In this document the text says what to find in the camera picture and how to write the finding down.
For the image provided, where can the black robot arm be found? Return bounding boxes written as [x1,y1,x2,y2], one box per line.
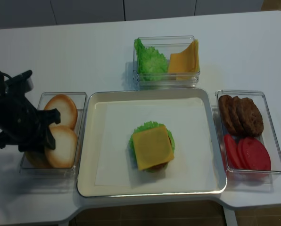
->
[0,70,61,153]

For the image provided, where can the tomato slice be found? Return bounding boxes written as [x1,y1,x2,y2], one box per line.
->
[240,137,271,171]
[224,134,242,169]
[237,139,247,169]

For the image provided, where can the white paper sheet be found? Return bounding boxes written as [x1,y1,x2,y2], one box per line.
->
[95,98,217,192]

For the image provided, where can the clear lettuce cheese container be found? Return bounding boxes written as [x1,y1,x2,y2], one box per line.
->
[133,35,200,90]

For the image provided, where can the green lettuce leaf in container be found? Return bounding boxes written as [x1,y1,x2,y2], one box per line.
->
[134,38,168,81]

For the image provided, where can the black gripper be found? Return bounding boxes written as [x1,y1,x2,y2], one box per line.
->
[0,95,61,153]

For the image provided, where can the clear bun container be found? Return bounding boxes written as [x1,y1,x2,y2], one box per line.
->
[20,92,87,178]

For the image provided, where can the lettuce leaf on burger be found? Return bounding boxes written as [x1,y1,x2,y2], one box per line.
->
[127,121,176,174]

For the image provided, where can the brown patty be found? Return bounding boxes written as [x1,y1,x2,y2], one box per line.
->
[218,95,237,136]
[229,96,246,136]
[236,97,264,137]

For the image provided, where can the left brown patty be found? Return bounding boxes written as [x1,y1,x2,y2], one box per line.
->
[218,95,237,136]

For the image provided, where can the bun half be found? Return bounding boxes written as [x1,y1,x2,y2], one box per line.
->
[25,152,51,169]
[44,94,78,130]
[45,126,78,168]

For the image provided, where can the right tomato slice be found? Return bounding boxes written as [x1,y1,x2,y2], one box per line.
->
[240,137,271,171]

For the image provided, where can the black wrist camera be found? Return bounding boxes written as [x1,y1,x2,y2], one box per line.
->
[5,70,33,95]

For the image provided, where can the cheese slice on burger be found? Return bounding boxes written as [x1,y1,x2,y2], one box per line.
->
[131,125,175,171]

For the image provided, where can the white serving tray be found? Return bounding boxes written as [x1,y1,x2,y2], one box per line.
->
[77,88,227,197]

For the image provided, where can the middle tomato slice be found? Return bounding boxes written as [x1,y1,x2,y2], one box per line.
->
[237,139,247,169]

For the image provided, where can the middle brown patty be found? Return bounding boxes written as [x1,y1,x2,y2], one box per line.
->
[229,96,246,136]

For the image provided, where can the right brown patty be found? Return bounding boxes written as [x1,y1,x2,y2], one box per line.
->
[236,97,264,137]

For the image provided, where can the left tomato slice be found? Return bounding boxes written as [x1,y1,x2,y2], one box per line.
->
[224,134,242,169]

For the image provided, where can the clear patty tomato container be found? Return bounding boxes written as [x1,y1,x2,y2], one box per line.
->
[215,90,281,180]

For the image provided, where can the cheese slices in container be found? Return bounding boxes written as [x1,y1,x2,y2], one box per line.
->
[168,39,199,81]

